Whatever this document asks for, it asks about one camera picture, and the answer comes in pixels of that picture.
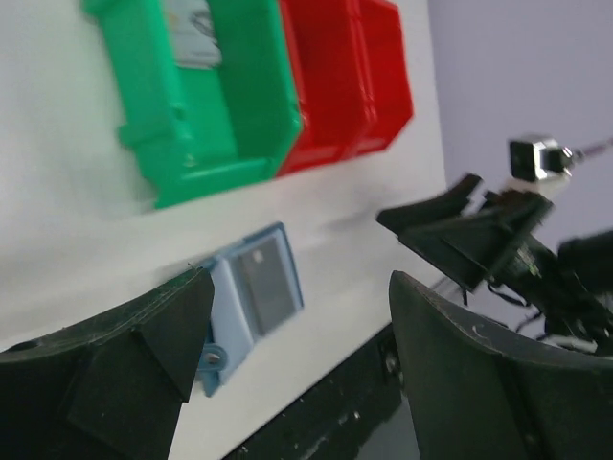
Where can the blue leather card holder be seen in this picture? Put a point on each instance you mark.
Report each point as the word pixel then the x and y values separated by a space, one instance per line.
pixel 232 334

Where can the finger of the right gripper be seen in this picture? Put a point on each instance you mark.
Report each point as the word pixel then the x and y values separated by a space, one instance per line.
pixel 446 205
pixel 463 255

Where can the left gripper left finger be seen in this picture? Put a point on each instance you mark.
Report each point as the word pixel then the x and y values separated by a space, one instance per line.
pixel 110 386

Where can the green plastic bin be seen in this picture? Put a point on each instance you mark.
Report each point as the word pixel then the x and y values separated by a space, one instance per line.
pixel 199 132

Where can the dark grey card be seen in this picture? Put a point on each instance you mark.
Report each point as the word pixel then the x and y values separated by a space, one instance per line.
pixel 268 290

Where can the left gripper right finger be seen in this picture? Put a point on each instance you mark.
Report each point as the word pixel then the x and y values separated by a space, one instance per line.
pixel 477 390

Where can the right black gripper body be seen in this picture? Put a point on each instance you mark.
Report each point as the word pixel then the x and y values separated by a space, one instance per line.
pixel 571 287

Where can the red plastic bin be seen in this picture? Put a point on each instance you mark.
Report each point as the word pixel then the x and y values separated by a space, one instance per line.
pixel 391 98
pixel 326 46

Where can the silver VIP card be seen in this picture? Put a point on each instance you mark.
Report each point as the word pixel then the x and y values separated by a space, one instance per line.
pixel 192 34

